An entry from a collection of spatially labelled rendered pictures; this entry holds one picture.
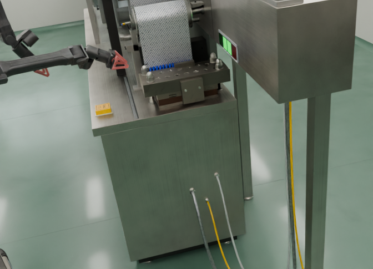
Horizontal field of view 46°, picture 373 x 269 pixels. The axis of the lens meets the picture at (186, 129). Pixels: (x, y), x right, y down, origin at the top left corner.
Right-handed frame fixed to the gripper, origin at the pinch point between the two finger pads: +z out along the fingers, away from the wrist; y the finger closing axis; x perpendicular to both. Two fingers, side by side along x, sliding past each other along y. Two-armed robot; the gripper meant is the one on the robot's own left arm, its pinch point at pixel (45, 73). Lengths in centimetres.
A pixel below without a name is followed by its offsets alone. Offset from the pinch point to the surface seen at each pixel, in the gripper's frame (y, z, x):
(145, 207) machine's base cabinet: -52, 62, 17
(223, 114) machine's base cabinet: -68, 45, -38
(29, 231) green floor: 31, 77, 77
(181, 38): -40, 19, -53
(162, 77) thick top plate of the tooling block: -49, 20, -32
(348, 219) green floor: -93, 150, -53
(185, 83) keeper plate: -59, 24, -36
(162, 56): -37, 20, -42
